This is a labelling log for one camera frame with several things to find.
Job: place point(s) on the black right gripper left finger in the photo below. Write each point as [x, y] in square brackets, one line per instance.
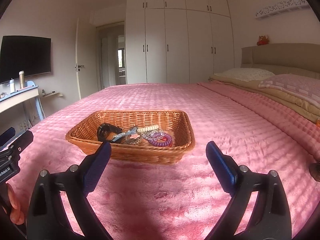
[47, 218]

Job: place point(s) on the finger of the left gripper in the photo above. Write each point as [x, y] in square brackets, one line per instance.
[7, 136]
[21, 143]

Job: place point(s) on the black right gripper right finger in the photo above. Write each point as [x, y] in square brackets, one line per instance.
[258, 208]

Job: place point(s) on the black smart watch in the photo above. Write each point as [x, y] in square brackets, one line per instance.
[105, 129]

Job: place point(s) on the white bedroom door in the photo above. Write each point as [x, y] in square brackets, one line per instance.
[85, 59]

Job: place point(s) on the person's left hand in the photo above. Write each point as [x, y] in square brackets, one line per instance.
[16, 215]

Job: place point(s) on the white desk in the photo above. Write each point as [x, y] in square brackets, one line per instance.
[22, 107]

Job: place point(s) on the white small bottle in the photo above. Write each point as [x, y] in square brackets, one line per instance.
[12, 86]

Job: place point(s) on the gold thermos bottle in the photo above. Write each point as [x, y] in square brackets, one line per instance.
[21, 79]

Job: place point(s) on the blue silver hair clip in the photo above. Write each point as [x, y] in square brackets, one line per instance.
[119, 136]

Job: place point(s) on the pink fluffy bedspread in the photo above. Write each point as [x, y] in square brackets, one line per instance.
[149, 192]

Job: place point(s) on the pink star charm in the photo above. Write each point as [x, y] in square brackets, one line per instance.
[134, 136]

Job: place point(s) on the brown wicker basket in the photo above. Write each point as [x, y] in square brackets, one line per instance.
[159, 137]

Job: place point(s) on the beige quilt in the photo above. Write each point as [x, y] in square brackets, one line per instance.
[301, 106]

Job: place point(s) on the pink patterned pillow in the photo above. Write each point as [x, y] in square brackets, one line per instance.
[302, 87]

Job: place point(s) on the white floral pillow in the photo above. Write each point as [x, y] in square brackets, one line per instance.
[245, 74]

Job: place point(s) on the beige bed headboard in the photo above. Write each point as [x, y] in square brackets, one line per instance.
[284, 58]

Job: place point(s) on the white wardrobe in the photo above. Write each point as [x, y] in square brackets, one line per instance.
[177, 41]

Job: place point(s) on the red plush toy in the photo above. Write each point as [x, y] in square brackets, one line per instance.
[263, 40]

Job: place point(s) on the small wall shelf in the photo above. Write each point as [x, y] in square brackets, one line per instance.
[53, 93]

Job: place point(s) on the black wall television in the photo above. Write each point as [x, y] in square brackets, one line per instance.
[29, 54]

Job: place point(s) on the white decorative wall shelf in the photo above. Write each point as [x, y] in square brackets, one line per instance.
[281, 7]

